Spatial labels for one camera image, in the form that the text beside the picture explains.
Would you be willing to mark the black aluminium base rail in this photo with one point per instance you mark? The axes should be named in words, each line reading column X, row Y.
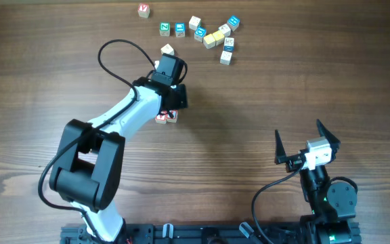
column 291, row 232

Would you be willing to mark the yellow wooden block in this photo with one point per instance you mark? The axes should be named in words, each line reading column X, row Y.
column 209, row 41
column 218, row 37

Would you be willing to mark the blue top right block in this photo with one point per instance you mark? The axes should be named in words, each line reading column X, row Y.
column 233, row 22

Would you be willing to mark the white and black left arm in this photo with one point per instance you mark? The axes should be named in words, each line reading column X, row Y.
column 86, row 171

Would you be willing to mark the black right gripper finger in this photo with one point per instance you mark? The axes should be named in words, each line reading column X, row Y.
column 332, row 139
column 280, row 154

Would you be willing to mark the block with blue side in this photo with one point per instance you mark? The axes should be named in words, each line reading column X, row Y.
column 228, row 44

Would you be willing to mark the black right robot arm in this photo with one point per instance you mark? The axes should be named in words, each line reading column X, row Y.
column 332, row 200

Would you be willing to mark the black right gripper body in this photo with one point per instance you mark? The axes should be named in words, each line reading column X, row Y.
column 294, row 163

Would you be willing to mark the plain leaf wooden block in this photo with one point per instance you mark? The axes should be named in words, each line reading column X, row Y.
column 194, row 23

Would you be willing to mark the plain wooden block lowest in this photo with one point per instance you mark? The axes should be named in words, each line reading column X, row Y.
column 226, row 57

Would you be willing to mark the violin picture wooden block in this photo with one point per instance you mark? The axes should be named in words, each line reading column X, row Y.
column 167, row 49

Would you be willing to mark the red A wooden block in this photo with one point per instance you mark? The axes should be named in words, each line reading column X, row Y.
column 161, row 117

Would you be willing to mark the yellow wooden block front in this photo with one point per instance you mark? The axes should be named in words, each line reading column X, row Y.
column 209, row 41

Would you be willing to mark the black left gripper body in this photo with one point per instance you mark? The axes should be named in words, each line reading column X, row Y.
column 180, row 100

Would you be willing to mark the plain picture wooden block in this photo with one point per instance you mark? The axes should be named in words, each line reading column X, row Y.
column 225, row 29

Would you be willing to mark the blue D wooden block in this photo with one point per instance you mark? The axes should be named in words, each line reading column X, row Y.
column 199, row 34

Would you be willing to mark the yellow wooden block rear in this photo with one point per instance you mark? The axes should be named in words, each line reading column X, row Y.
column 218, row 37

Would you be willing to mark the green Z wooden block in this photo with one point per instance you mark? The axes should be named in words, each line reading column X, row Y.
column 165, row 29

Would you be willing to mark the red Y wooden block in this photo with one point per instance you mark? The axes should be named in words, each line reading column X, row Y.
column 143, row 10

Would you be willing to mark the red I wooden block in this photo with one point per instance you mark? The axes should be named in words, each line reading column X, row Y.
column 173, row 117

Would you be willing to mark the blue letter wooden block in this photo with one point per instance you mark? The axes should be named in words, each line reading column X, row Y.
column 180, row 29

